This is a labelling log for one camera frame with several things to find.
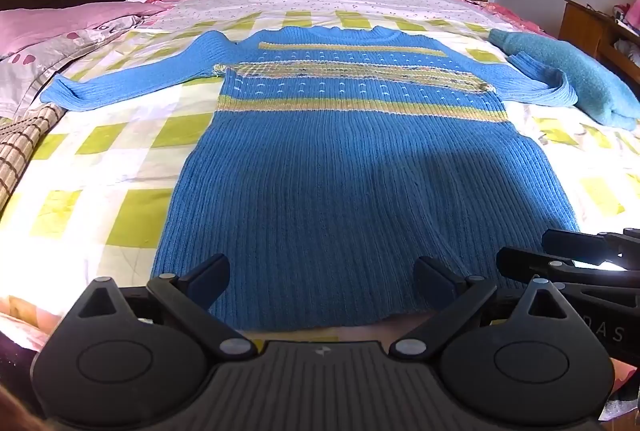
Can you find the grey patterned pillow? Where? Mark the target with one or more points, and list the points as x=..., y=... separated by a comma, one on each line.
x=45, y=61

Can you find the white cloth in desk shelf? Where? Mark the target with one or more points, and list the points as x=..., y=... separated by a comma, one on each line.
x=627, y=47

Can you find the green white checked bedsheet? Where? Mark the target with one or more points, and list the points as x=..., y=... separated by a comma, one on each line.
x=110, y=171

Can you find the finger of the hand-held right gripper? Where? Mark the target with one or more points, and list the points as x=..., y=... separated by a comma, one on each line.
x=525, y=263
x=570, y=243

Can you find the pink floral bedspread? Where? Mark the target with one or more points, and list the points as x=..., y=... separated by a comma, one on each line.
x=515, y=16

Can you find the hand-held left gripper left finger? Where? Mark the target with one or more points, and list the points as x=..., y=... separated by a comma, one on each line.
x=214, y=273

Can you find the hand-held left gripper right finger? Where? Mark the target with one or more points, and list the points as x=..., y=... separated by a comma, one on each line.
x=431, y=276

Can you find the pink pillow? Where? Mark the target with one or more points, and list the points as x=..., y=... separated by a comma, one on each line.
x=55, y=23

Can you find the white floral bedsheet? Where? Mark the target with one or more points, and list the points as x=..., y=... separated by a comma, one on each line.
x=310, y=1

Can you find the blue striped knit sweater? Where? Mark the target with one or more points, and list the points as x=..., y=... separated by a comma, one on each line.
x=350, y=191

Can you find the folded teal fuzzy sweater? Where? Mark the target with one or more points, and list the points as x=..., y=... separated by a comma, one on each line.
x=575, y=71

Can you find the wooden side desk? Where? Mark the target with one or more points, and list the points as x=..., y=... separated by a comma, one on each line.
x=580, y=28

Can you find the brown checked bamboo mat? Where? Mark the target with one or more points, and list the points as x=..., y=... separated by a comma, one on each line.
x=25, y=151

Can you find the pink clothes on desk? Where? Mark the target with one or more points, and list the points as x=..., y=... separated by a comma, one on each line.
x=634, y=13

